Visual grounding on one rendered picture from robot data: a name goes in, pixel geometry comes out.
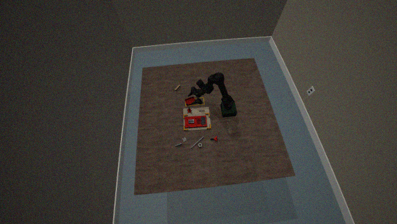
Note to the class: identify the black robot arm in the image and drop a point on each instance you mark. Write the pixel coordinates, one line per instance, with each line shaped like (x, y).
(217, 78)

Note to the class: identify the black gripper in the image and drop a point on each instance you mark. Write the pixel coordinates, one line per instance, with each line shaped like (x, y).
(198, 100)

